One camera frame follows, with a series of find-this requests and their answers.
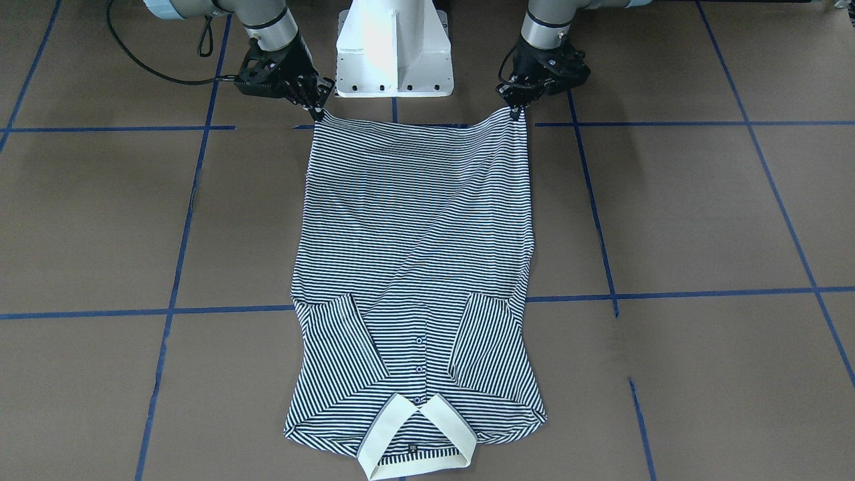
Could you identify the navy white striped polo shirt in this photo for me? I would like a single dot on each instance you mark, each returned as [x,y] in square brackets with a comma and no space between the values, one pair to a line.
[410,288]

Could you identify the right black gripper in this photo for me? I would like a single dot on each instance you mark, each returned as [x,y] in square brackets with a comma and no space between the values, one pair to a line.
[298,65]

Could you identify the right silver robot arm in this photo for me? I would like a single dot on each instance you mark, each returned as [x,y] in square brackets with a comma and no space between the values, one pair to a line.
[269,21]

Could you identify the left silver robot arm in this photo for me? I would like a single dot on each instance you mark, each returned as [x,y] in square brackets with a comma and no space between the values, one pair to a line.
[546,22]

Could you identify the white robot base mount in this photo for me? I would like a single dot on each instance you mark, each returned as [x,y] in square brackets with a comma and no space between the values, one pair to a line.
[393,49]

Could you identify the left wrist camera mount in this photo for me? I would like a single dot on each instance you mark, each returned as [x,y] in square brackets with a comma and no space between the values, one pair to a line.
[566,67]

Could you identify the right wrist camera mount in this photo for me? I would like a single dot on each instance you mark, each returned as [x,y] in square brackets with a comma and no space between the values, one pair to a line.
[260,74]

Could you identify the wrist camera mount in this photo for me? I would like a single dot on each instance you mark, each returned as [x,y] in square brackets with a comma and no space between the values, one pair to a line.
[260,74]
[566,67]

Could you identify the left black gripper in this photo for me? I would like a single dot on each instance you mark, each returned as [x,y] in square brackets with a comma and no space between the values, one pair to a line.
[532,67]

